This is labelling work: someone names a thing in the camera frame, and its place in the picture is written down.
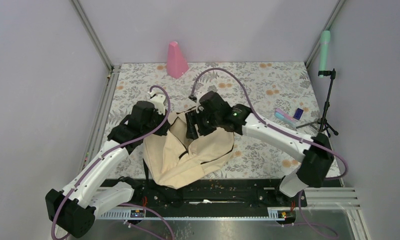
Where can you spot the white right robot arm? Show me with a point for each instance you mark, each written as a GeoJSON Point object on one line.
{"type": "Point", "coordinates": [311, 151]}

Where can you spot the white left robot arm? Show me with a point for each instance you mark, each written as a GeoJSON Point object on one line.
{"type": "Point", "coordinates": [76, 207]}

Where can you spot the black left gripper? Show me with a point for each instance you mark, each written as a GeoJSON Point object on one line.
{"type": "Point", "coordinates": [163, 130]}

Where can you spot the beige canvas backpack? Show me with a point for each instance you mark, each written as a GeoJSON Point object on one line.
{"type": "Point", "coordinates": [175, 161]}

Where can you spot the pink cone block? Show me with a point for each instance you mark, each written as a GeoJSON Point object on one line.
{"type": "Point", "coordinates": [176, 63]}

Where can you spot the pink highlighter pen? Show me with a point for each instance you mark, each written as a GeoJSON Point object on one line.
{"type": "Point", "coordinates": [278, 110]}

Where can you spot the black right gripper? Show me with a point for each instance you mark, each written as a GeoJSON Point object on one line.
{"type": "Point", "coordinates": [191, 132]}

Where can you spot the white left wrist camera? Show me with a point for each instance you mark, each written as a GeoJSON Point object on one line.
{"type": "Point", "coordinates": [158, 100]}

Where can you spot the black tripod stand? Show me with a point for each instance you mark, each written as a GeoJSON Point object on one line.
{"type": "Point", "coordinates": [321, 124]}

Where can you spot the light blue highlighter pen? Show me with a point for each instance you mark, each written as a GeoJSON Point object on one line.
{"type": "Point", "coordinates": [286, 119]}

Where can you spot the aluminium cable duct rail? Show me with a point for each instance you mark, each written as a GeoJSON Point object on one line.
{"type": "Point", "coordinates": [246, 214]}

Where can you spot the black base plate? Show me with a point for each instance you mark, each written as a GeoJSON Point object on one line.
{"type": "Point", "coordinates": [254, 192]}

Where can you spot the purple toy brick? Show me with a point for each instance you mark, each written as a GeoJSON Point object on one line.
{"type": "Point", "coordinates": [298, 113]}

